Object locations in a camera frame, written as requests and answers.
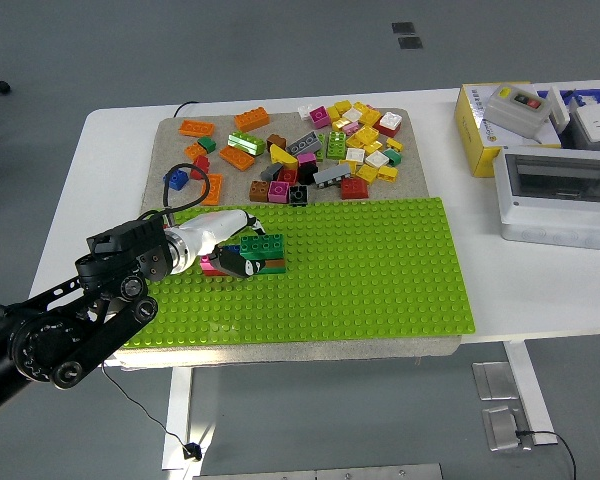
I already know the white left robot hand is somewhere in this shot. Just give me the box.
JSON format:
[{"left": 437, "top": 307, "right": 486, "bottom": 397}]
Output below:
[{"left": 181, "top": 208, "right": 269, "bottom": 280}]

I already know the dark green eight-stud brick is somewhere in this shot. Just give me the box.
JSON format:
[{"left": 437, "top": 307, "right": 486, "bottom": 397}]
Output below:
[{"left": 239, "top": 233, "right": 285, "bottom": 261}]

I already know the orange long brick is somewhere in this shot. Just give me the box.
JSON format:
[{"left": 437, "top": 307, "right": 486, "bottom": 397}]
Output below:
[
  {"left": 199, "top": 173, "right": 225, "bottom": 207},
  {"left": 218, "top": 144, "right": 256, "bottom": 172},
  {"left": 178, "top": 119, "right": 216, "bottom": 139},
  {"left": 233, "top": 107, "right": 271, "bottom": 133}
]

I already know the blue four-stud brick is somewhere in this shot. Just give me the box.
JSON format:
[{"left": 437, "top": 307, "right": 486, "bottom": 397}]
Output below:
[{"left": 162, "top": 168, "right": 190, "bottom": 191}]

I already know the lime green long brick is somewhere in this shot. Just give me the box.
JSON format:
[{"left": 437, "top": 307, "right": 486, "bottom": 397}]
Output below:
[{"left": 227, "top": 130, "right": 267, "bottom": 156}]

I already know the yellow curved brick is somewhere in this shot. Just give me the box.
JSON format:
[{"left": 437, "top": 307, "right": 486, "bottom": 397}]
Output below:
[{"left": 268, "top": 143, "right": 300, "bottom": 170}]

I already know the grey long brick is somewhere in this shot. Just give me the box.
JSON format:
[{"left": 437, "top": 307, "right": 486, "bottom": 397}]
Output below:
[
  {"left": 284, "top": 130, "right": 324, "bottom": 156},
  {"left": 312, "top": 162, "right": 352, "bottom": 189}
]

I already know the red sloped brick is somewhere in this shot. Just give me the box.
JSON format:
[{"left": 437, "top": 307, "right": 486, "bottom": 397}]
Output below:
[{"left": 339, "top": 176, "right": 370, "bottom": 200}]

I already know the lime green eight-stud brick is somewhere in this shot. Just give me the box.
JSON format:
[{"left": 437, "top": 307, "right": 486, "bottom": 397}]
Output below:
[{"left": 326, "top": 129, "right": 348, "bottom": 161}]

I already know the red brick white top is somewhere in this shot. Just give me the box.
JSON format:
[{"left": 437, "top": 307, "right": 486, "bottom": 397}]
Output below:
[{"left": 373, "top": 110, "right": 402, "bottom": 138}]

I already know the lime green studded baseplate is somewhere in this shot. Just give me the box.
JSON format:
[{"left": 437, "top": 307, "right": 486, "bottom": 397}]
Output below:
[{"left": 120, "top": 196, "right": 477, "bottom": 349}]

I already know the white table leg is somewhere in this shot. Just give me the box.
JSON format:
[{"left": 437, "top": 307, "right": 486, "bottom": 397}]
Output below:
[
  {"left": 502, "top": 339, "right": 559, "bottom": 446},
  {"left": 160, "top": 367, "right": 216, "bottom": 471}
]

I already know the grey-brown mat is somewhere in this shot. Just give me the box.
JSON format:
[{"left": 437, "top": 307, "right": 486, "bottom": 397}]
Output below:
[{"left": 110, "top": 107, "right": 462, "bottom": 370}]

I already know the yellow cardboard box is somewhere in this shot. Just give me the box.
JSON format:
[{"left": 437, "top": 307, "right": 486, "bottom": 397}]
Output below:
[{"left": 453, "top": 82, "right": 564, "bottom": 179}]

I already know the long metal floor plate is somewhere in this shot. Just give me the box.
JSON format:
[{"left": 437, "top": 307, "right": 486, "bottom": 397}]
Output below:
[{"left": 192, "top": 463, "right": 444, "bottom": 480}]

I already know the white electrical distribution box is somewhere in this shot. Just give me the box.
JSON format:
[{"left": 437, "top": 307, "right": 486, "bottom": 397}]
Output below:
[{"left": 492, "top": 144, "right": 600, "bottom": 251}]

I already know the blue plastic bin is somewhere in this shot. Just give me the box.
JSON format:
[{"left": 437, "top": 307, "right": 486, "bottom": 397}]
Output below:
[{"left": 534, "top": 87, "right": 600, "bottom": 109}]

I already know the thin black cable with plug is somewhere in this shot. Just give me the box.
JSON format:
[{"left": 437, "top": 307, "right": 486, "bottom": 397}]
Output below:
[{"left": 99, "top": 359, "right": 204, "bottom": 460}]

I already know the grey push-button switch box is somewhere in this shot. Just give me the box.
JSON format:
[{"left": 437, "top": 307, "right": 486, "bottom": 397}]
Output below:
[{"left": 482, "top": 83, "right": 553, "bottom": 141}]

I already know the white switch plate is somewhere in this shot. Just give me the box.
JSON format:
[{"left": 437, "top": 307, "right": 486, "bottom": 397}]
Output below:
[{"left": 547, "top": 85, "right": 572, "bottom": 134}]

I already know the black floor cable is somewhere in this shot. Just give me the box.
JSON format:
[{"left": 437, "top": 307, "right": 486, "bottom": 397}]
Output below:
[{"left": 513, "top": 428, "right": 579, "bottom": 480}]

